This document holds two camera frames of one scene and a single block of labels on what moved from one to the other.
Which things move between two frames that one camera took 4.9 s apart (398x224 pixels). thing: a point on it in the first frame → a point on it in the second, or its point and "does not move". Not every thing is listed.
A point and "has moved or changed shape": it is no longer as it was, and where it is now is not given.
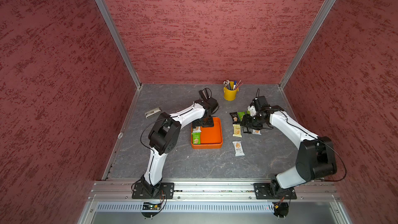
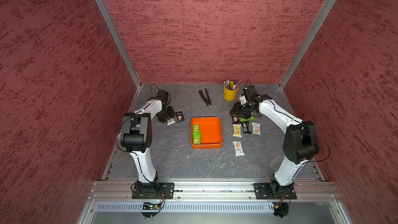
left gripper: x=209 y=124 → x=171 y=114
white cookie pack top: x=197 y=129 has moved or changed shape
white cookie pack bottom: x=238 y=148 does not move
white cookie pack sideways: x=256 y=131 does not move
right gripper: x=246 y=121 → x=236 y=109
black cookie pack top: x=235 y=120 does not move
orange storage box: x=211 y=137 does not move
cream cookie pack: x=237 y=130 does not move
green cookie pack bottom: x=196 y=137 does not move
